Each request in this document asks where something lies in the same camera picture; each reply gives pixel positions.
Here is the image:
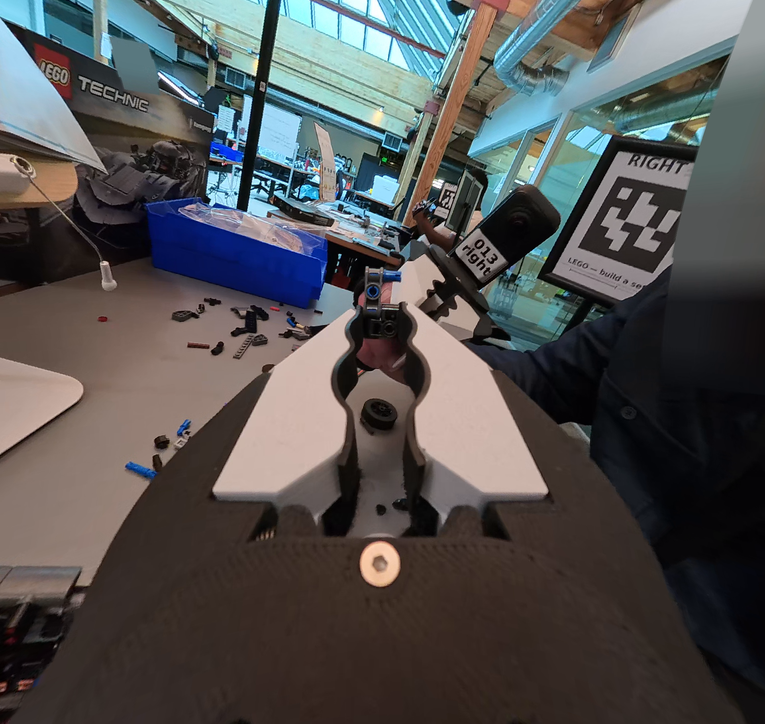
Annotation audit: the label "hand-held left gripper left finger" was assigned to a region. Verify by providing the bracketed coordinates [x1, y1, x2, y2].
[212, 308, 362, 530]

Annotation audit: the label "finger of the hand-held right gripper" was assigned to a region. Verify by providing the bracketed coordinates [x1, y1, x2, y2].
[397, 253, 448, 313]
[439, 293, 497, 345]

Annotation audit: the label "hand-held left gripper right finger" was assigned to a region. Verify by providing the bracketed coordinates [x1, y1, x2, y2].
[402, 302, 549, 532]

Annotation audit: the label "small grey lego subassembly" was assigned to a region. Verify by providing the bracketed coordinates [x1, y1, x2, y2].
[360, 265, 403, 341]

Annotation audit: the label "black lego wheel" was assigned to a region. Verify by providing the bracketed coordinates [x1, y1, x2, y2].
[359, 397, 399, 433]

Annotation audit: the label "grey lego car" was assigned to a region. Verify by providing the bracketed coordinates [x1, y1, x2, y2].
[0, 564, 82, 704]

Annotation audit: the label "person's right forearm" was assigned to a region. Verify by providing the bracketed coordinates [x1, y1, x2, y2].
[465, 270, 676, 427]

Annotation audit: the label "pile of small lego pieces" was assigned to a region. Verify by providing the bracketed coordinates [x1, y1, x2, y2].
[124, 419, 193, 481]

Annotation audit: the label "scattered dark lego pieces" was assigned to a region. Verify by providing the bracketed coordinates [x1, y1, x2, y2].
[97, 295, 328, 373]

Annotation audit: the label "dark printed set box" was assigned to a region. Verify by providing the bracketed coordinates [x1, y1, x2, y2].
[0, 18, 217, 287]

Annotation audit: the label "person's right hand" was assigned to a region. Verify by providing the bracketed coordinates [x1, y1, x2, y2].
[357, 284, 414, 385]

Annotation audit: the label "framed marker sign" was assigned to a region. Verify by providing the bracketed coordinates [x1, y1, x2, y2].
[537, 134, 698, 307]

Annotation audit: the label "flat black box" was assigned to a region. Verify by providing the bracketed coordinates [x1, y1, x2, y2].
[274, 197, 337, 226]

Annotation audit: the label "clear plastic bags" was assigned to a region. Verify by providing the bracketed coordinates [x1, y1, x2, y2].
[178, 203, 328, 254]

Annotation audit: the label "blue plastic bin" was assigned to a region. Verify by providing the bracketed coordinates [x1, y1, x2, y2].
[146, 198, 329, 310]

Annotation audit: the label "person's body in dark clothing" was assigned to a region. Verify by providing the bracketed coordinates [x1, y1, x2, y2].
[588, 270, 765, 713]

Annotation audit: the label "whiteboard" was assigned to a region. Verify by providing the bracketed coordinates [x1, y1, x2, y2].
[238, 93, 304, 167]

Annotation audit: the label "white book stand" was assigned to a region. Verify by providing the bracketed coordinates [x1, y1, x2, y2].
[0, 153, 84, 457]

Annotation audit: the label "black vertical pole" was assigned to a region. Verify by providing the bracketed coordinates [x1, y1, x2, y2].
[235, 0, 289, 213]

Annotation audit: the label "instruction booklet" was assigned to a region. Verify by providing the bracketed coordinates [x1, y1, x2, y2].
[0, 18, 110, 176]

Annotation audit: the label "wooden support post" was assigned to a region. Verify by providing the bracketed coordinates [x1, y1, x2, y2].
[402, 0, 502, 227]

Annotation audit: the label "silver ventilation duct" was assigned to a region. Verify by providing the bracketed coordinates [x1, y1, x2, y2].
[492, 0, 627, 98]

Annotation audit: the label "wire page holder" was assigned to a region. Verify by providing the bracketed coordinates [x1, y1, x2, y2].
[11, 157, 118, 292]

